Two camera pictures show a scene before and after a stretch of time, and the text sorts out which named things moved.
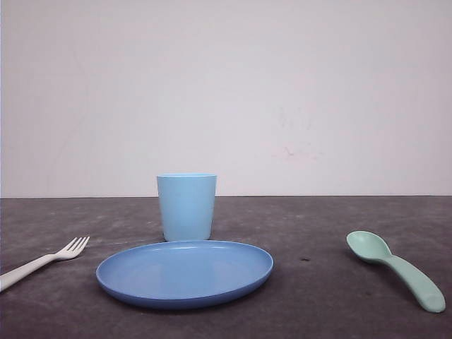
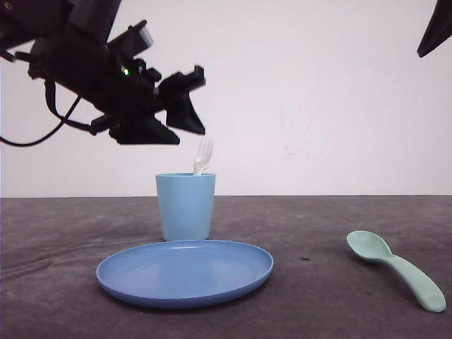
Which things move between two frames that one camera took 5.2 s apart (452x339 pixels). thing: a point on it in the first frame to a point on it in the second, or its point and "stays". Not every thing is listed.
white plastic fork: [70, 251] to [204, 154]
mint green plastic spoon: [370, 247] stays
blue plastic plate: [181, 275] stays
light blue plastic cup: [187, 203] stays
